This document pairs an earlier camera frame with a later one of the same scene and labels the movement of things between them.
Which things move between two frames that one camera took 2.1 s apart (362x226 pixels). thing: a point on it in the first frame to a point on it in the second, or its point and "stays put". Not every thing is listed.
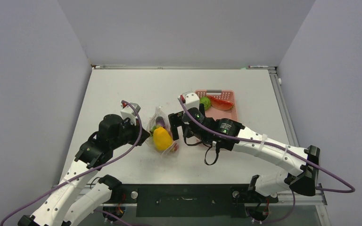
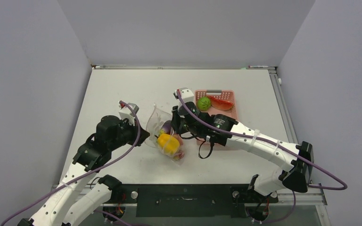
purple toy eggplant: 160,122 to 166,128
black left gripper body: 129,133 stays put
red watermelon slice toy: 219,104 stays put
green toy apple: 206,101 stays put
